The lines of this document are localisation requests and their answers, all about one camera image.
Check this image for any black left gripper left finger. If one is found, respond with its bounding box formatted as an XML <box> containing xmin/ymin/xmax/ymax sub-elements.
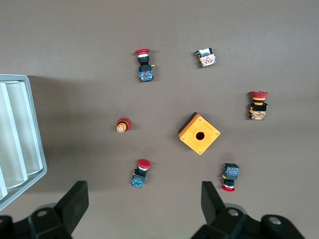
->
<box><xmin>0</xmin><ymin>180</ymin><xmax>90</xmax><ymax>239</ymax></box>

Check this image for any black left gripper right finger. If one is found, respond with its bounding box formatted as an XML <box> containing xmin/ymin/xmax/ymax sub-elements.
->
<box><xmin>190</xmin><ymin>181</ymin><xmax>306</xmax><ymax>239</ymax></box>

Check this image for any red mushroom pushbutton blue block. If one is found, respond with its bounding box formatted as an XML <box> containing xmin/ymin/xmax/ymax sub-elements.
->
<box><xmin>131</xmin><ymin>159</ymin><xmax>152</xmax><ymax>189</ymax></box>
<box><xmin>221</xmin><ymin>162</ymin><xmax>240</xmax><ymax>193</ymax></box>
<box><xmin>134</xmin><ymin>47</ymin><xmax>156</xmax><ymax>83</ymax></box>

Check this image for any red orange emergency stop head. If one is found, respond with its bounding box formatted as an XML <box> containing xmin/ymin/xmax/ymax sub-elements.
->
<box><xmin>116</xmin><ymin>117</ymin><xmax>132</xmax><ymax>133</ymax></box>

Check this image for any white grey slotted tray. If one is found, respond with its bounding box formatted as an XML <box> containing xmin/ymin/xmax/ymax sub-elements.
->
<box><xmin>0</xmin><ymin>74</ymin><xmax>47</xmax><ymax>212</ymax></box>

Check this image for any red emergency stop orange block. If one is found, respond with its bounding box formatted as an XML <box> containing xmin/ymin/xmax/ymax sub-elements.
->
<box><xmin>248</xmin><ymin>91</ymin><xmax>269</xmax><ymax>121</ymax></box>

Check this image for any orange contact block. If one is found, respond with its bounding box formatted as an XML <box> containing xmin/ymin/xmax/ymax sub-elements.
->
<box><xmin>193</xmin><ymin>47</ymin><xmax>216</xmax><ymax>68</ymax></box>

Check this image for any orange button enclosure box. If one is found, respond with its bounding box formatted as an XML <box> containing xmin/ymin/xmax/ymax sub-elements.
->
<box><xmin>178</xmin><ymin>112</ymin><xmax>221</xmax><ymax>156</ymax></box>

